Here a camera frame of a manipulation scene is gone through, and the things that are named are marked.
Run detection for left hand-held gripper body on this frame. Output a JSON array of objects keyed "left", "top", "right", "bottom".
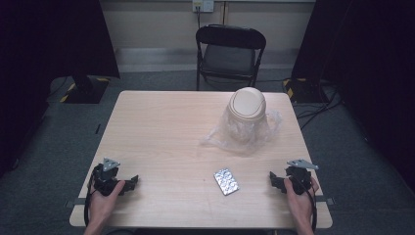
[{"left": 92, "top": 157, "right": 127, "bottom": 197}]

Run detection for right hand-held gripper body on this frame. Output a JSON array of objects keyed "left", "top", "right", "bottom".
[{"left": 284, "top": 159, "right": 319, "bottom": 196}]

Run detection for person's left hand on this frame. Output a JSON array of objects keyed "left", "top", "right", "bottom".
[{"left": 87, "top": 179, "right": 126, "bottom": 226}]

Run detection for person's right hand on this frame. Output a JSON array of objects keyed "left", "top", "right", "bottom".
[{"left": 282, "top": 176, "right": 320, "bottom": 227}]

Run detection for silver blister pack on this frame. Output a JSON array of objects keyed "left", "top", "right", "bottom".
[{"left": 212, "top": 167, "right": 241, "bottom": 197}]

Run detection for clear plastic bag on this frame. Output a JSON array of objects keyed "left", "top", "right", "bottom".
[{"left": 200, "top": 109, "right": 284, "bottom": 157}]

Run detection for black striped stand base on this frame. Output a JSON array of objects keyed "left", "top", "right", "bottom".
[
  {"left": 282, "top": 76, "right": 329, "bottom": 105},
  {"left": 59, "top": 74, "right": 111, "bottom": 105}
]

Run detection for black folding chair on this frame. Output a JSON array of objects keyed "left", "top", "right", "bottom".
[{"left": 195, "top": 23, "right": 267, "bottom": 92}]

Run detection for black curtain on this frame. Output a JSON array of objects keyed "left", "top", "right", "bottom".
[
  {"left": 291, "top": 0, "right": 415, "bottom": 194},
  {"left": 0, "top": 0, "right": 121, "bottom": 179}
]

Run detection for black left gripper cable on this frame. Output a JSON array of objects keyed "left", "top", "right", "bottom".
[{"left": 83, "top": 175, "right": 98, "bottom": 227}]

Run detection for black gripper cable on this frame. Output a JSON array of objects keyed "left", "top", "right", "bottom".
[
  {"left": 83, "top": 175, "right": 98, "bottom": 227},
  {"left": 292, "top": 175, "right": 318, "bottom": 233}
]

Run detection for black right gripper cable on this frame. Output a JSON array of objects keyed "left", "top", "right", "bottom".
[{"left": 292, "top": 175, "right": 318, "bottom": 233}]

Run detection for grey table edge bracket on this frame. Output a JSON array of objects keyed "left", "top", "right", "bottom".
[
  {"left": 313, "top": 195, "right": 336, "bottom": 207},
  {"left": 64, "top": 197, "right": 87, "bottom": 210}
]

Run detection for black floor cables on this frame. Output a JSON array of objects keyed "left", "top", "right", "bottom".
[{"left": 293, "top": 85, "right": 345, "bottom": 131}]

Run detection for white wall socket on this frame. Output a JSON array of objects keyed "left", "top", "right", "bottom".
[{"left": 191, "top": 0, "right": 215, "bottom": 14}]

